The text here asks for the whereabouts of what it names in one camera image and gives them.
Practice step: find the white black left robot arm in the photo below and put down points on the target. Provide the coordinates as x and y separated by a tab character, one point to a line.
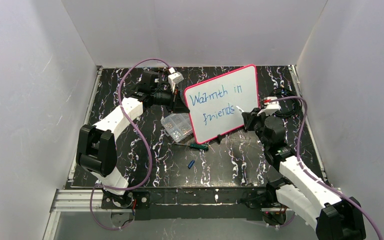
96	147

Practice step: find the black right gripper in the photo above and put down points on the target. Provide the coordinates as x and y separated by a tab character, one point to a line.
248	118

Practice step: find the clear plastic screw box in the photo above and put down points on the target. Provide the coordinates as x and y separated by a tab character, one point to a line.
178	126

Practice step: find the green handled screwdriver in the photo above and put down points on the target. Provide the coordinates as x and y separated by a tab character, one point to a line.
196	146

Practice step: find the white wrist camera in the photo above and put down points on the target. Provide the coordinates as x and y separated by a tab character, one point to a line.
270	106
174	78

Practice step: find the pink framed whiteboard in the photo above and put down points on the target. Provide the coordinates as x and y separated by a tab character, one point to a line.
213	104

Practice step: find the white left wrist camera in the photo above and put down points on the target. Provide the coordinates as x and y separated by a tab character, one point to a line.
174	78

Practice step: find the aluminium rail right edge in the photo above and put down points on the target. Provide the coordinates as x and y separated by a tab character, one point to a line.
296	82

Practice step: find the white blue marker pen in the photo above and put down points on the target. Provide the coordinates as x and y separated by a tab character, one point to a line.
240	109

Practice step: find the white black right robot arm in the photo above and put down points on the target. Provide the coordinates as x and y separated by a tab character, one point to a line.
331	217

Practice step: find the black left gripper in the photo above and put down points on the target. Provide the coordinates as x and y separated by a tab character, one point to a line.
173	100

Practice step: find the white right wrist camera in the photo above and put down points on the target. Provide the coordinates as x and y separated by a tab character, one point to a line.
270	106

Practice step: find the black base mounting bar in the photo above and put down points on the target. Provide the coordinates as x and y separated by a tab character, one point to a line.
154	203

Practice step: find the blue marker cap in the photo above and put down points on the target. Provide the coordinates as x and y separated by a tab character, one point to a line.
191	164

